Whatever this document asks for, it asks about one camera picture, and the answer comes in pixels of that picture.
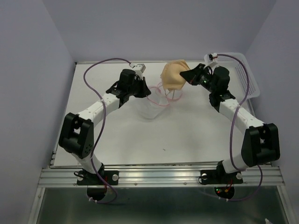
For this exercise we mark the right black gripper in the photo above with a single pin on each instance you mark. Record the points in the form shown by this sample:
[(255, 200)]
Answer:
[(192, 75)]

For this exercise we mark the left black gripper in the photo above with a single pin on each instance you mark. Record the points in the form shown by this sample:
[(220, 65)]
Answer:
[(144, 90)]

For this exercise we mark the white mesh laundry bag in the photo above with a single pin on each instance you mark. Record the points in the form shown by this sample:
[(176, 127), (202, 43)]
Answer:
[(157, 102)]

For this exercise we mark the beige bra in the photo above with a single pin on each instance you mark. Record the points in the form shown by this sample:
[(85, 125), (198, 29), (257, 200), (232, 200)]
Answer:
[(170, 76)]

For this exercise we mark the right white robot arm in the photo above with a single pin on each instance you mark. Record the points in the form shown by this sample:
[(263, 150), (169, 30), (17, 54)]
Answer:
[(260, 140)]

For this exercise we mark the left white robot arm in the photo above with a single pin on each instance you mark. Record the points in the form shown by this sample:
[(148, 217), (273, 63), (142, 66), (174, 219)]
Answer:
[(77, 133)]

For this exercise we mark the white plastic basket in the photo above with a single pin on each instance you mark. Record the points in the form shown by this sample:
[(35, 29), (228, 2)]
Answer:
[(242, 81)]

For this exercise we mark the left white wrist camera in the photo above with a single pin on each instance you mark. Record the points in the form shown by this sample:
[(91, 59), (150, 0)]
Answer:
[(138, 68)]

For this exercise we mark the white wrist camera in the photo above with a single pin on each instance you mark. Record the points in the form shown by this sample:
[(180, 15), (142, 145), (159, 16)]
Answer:
[(211, 60), (138, 68)]

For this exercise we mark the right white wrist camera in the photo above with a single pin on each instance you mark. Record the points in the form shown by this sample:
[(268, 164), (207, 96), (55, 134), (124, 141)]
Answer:
[(211, 60)]

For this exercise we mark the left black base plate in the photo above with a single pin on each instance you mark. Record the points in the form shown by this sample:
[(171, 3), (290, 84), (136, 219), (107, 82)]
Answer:
[(100, 187)]

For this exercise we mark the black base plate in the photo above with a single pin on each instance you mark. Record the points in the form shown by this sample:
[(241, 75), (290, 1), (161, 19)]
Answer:
[(100, 187), (224, 182)]

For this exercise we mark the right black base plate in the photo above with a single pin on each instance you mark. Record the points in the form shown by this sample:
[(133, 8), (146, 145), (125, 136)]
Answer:
[(224, 182)]

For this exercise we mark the aluminium rail frame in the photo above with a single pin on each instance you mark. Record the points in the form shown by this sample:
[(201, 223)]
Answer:
[(159, 162)]

